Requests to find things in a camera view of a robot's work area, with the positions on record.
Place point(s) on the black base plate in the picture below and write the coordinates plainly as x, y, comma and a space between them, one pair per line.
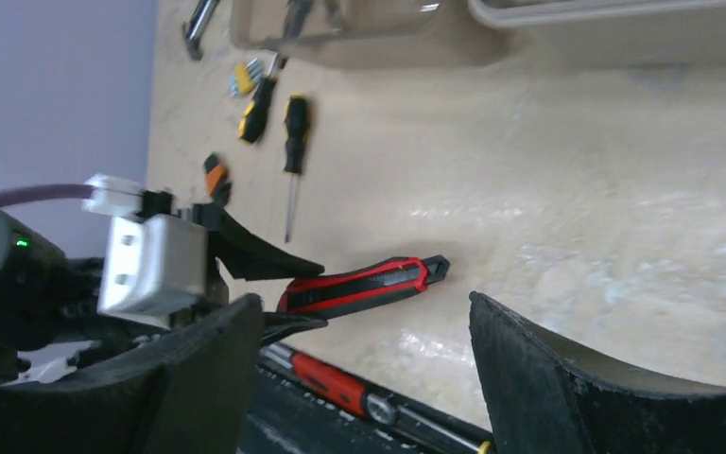
287, 417

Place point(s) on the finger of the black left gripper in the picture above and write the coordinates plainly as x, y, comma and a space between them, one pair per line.
278, 326

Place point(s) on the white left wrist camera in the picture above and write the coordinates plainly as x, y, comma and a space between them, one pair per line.
153, 268

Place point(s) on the yellow black short screwdriver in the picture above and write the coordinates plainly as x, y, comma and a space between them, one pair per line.
297, 126

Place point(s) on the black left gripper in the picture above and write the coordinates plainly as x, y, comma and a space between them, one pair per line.
46, 302

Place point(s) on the red handled ratchet tool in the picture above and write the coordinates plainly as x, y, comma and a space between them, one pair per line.
343, 389

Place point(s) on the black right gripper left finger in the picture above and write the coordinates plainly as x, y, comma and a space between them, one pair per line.
186, 392

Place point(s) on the black long nose pliers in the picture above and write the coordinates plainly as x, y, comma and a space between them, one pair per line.
193, 29

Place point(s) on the yellow handled pliers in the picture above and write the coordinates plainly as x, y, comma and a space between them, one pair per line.
297, 12

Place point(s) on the orange black hex key set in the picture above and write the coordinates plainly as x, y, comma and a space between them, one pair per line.
218, 184

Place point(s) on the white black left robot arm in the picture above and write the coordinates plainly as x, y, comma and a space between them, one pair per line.
15, 237

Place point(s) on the beige translucent tool box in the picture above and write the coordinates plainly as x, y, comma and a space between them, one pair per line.
405, 34

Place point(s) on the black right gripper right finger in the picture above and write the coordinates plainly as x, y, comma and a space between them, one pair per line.
546, 393

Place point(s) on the black yellow stubby screwdriver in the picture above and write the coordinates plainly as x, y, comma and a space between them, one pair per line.
255, 118

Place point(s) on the red black utility knife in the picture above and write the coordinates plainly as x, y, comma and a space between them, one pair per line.
381, 284

